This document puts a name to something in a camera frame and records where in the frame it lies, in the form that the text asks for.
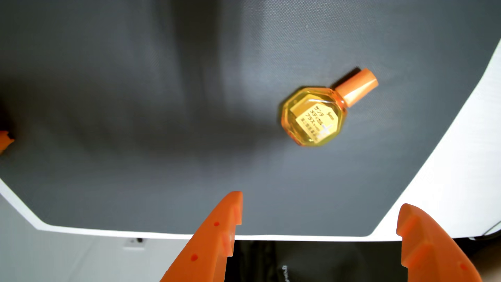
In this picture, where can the black fabric bag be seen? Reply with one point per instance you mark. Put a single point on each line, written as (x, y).
(313, 262)

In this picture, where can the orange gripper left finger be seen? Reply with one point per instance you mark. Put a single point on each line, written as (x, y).
(207, 243)

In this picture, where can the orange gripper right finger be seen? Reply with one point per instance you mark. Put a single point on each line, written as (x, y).
(430, 250)

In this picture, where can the yellow eyedrops bottle orange cap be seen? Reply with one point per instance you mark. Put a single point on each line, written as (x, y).
(313, 117)

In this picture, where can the small orange part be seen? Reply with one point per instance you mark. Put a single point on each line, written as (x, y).
(4, 141)

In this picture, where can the dark grey textured mat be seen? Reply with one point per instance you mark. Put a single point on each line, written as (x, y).
(156, 137)

